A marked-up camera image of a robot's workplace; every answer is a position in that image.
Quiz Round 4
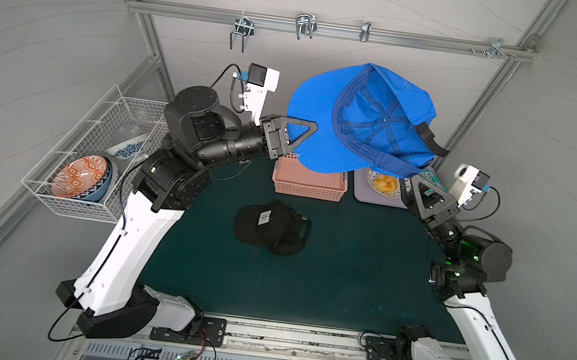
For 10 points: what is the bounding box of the metal double hook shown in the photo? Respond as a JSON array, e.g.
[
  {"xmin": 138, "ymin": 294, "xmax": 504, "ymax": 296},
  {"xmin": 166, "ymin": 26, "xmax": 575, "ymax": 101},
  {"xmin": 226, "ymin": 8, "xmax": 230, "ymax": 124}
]
[
  {"xmin": 294, "ymin": 13, "xmax": 318, "ymax": 40},
  {"xmin": 229, "ymin": 17, "xmax": 255, "ymax": 53}
]

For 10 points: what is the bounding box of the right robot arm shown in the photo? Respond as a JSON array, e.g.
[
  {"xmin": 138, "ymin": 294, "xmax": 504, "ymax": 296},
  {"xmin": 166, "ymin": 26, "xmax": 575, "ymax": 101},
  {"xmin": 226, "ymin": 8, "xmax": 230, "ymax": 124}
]
[{"xmin": 391, "ymin": 175, "xmax": 516, "ymax": 360}]

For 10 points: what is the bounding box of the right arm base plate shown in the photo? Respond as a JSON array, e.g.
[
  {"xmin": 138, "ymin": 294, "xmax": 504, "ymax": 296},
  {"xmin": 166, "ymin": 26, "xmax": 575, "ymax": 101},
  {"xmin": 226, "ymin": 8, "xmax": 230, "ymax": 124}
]
[{"xmin": 360, "ymin": 332, "xmax": 412, "ymax": 360}]

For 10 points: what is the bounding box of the metal double hook middle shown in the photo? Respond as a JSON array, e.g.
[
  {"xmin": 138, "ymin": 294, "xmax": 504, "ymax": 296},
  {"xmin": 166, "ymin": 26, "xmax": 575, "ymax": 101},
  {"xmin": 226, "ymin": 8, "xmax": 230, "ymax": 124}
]
[{"xmin": 294, "ymin": 13, "xmax": 318, "ymax": 40}]

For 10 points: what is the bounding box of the green snack packet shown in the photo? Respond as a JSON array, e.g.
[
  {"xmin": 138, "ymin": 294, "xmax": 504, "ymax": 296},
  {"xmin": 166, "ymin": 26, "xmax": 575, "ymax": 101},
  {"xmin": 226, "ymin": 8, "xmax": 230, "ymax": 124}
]
[{"xmin": 420, "ymin": 168, "xmax": 447, "ymax": 192}]

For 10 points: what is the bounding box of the small metal hook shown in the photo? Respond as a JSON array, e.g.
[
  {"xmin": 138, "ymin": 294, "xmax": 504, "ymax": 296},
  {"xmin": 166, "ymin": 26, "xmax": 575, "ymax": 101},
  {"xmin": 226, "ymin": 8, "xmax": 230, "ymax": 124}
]
[{"xmin": 359, "ymin": 21, "xmax": 372, "ymax": 44}]

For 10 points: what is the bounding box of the lilac tray mat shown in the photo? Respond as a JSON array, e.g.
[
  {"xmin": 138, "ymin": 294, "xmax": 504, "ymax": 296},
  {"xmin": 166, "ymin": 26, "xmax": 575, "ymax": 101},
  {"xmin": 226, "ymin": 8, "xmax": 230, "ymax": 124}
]
[{"xmin": 353, "ymin": 168, "xmax": 406, "ymax": 209}]

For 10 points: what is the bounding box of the pink plastic basket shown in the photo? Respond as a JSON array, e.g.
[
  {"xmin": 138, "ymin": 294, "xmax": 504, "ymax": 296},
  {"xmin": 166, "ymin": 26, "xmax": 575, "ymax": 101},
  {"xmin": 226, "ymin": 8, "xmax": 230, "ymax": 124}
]
[{"xmin": 272, "ymin": 153, "xmax": 348, "ymax": 203}]

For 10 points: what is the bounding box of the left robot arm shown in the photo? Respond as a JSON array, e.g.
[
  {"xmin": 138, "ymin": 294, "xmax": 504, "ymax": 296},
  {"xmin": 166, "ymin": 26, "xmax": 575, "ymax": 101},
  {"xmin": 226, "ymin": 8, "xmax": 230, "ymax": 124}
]
[{"xmin": 56, "ymin": 86, "xmax": 317, "ymax": 341}]

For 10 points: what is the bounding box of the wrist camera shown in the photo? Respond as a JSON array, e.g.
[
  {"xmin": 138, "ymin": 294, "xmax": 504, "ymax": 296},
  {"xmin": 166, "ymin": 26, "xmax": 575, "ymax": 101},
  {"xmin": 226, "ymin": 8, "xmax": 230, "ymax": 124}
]
[
  {"xmin": 448, "ymin": 164, "xmax": 490, "ymax": 206},
  {"xmin": 230, "ymin": 64, "xmax": 281, "ymax": 126}
]

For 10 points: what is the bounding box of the blue patterned bowl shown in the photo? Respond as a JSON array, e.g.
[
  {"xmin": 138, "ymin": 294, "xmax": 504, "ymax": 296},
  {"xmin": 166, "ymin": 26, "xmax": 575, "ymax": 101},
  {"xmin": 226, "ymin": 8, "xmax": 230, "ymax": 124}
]
[{"xmin": 106, "ymin": 133, "xmax": 149, "ymax": 161}]

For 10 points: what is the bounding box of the black baseball cap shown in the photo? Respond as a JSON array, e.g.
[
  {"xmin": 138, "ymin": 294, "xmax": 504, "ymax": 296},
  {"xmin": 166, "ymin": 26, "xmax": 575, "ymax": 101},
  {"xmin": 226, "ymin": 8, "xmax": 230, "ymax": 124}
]
[{"xmin": 233, "ymin": 200, "xmax": 313, "ymax": 257}]

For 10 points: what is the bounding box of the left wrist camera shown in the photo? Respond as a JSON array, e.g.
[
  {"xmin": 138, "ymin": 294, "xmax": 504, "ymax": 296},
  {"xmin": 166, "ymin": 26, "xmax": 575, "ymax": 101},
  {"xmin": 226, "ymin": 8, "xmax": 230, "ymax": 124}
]
[{"xmin": 230, "ymin": 64, "xmax": 281, "ymax": 126}]

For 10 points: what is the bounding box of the blue baseball cap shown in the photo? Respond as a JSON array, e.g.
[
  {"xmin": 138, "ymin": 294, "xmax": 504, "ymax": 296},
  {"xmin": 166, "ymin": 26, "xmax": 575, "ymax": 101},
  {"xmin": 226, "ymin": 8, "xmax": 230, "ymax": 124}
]
[{"xmin": 288, "ymin": 63, "xmax": 448, "ymax": 178}]

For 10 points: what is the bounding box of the white wire basket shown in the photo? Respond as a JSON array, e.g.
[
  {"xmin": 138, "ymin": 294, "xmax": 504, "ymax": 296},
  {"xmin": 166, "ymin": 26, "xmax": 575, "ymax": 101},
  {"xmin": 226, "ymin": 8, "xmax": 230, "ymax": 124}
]
[{"xmin": 22, "ymin": 86, "xmax": 167, "ymax": 223}]

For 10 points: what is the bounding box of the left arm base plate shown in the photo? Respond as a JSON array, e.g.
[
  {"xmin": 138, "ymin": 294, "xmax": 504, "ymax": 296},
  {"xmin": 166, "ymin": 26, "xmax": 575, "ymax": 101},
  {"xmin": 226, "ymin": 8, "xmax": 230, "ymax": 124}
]
[{"xmin": 149, "ymin": 315, "xmax": 228, "ymax": 347}]

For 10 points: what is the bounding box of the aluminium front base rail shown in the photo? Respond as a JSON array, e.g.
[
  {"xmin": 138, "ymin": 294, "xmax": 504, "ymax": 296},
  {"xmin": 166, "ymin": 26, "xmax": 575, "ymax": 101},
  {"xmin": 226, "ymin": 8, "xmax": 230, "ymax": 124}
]
[{"xmin": 68, "ymin": 291, "xmax": 518, "ymax": 360}]

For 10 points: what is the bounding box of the metal hook right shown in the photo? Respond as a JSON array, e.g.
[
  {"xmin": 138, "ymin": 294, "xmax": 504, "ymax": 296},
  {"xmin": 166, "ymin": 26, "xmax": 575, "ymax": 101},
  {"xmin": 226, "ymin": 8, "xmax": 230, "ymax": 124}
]
[{"xmin": 469, "ymin": 39, "xmax": 517, "ymax": 61}]

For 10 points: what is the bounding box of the aluminium crossbar rail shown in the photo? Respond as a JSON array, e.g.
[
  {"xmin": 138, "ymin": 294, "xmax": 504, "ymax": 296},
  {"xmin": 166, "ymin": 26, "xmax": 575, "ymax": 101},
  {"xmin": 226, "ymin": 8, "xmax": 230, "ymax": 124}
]
[{"xmin": 125, "ymin": 0, "xmax": 539, "ymax": 62}]

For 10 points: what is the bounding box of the patterned bowl with fruit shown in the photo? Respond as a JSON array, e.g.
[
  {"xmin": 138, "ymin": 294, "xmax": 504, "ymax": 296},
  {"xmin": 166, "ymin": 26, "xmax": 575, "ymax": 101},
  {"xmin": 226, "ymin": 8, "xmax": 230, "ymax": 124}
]
[{"xmin": 366, "ymin": 168, "xmax": 401, "ymax": 198}]

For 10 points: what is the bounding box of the orange patterned bowl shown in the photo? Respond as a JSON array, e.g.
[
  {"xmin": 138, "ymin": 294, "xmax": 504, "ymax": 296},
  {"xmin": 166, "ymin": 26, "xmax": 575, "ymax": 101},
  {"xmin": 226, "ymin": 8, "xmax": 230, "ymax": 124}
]
[{"xmin": 50, "ymin": 155, "xmax": 108, "ymax": 199}]

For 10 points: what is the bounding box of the metal double hook left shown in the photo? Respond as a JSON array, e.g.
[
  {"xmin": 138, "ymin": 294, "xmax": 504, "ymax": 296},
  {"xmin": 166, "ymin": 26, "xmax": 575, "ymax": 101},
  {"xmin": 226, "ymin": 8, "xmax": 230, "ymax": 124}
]
[{"xmin": 229, "ymin": 17, "xmax": 255, "ymax": 53}]

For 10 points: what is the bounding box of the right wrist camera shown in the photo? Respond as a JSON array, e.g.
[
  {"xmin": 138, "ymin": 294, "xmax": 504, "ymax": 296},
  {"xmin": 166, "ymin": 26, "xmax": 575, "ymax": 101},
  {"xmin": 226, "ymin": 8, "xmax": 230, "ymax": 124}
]
[{"xmin": 448, "ymin": 164, "xmax": 490, "ymax": 206}]

